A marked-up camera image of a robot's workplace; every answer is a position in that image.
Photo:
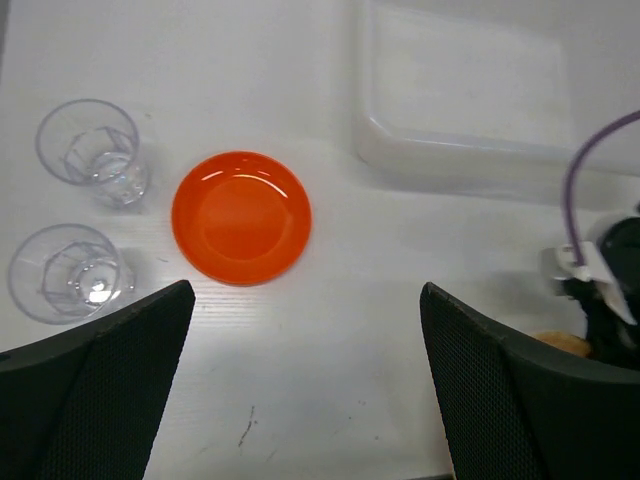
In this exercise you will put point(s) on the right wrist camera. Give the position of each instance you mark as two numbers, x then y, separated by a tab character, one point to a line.
559	266

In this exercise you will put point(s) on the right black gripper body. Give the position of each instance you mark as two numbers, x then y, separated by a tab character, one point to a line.
612	340

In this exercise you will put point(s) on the orange plastic plate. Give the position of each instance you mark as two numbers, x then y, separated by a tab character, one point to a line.
241	218

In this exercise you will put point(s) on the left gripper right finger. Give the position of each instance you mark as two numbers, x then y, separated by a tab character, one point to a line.
516	408

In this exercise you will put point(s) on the woven bamboo tray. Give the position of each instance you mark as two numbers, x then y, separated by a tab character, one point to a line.
565	342

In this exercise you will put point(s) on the white plastic bin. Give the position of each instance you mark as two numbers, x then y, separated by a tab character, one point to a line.
490	91

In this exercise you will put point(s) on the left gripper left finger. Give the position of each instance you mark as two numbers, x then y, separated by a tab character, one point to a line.
87	403

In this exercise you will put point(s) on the clear plastic cup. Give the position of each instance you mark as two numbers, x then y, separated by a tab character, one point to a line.
95	145
69	273

